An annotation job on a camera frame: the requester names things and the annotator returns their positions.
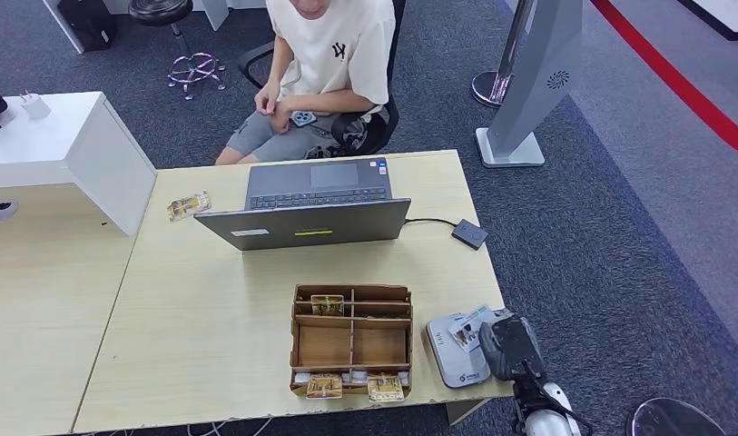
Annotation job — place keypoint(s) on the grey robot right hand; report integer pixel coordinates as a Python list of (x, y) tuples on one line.
[(510, 349)]

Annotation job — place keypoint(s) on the person's left hand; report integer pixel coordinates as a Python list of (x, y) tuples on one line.
[(283, 115)]

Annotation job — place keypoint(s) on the person's right hand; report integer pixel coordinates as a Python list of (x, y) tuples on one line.
[(268, 99)]

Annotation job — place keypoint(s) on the white ID card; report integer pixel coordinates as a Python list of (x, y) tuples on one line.
[(468, 331)]

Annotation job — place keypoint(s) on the person's right forearm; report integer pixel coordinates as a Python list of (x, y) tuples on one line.
[(279, 63)]

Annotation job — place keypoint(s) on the person's left forearm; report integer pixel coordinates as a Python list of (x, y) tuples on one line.
[(332, 101)]

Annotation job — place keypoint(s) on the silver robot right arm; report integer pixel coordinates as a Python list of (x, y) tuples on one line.
[(546, 418)]

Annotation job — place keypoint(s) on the grey white card reader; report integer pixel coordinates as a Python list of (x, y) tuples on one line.
[(456, 367)]

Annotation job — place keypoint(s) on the person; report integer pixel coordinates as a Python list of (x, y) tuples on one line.
[(326, 54)]

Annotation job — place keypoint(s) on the wooden card organizer box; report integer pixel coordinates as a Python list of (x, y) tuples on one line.
[(350, 346)]

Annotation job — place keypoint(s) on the white desk leg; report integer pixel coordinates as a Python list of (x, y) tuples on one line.
[(465, 410)]

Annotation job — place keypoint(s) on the black office chair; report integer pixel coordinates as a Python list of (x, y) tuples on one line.
[(368, 129)]

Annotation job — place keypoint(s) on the white desk panel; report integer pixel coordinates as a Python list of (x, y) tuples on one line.
[(215, 12), (66, 26)]

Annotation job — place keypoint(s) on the grey open laptop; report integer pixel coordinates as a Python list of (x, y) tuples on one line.
[(308, 225)]

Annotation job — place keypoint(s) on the black square usb hub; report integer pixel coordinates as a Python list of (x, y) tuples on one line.
[(469, 234)]

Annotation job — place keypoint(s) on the black stool chrome base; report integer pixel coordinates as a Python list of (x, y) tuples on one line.
[(159, 9)]

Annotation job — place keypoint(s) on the round dark glossy stool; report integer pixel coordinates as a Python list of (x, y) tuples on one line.
[(672, 419)]

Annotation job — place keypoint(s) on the black bag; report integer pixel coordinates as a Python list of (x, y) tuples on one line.
[(89, 23)]

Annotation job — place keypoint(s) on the white desk cabinet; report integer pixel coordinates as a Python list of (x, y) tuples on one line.
[(56, 145)]

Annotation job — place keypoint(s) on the white charger plug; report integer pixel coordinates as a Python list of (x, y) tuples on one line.
[(36, 107)]

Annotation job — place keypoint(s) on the grey kiosk stand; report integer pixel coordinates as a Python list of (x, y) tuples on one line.
[(537, 78)]

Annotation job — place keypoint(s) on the white counter black base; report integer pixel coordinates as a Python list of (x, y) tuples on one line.
[(723, 12)]

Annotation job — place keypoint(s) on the chrome stanchion post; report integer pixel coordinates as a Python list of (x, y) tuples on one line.
[(486, 88)]

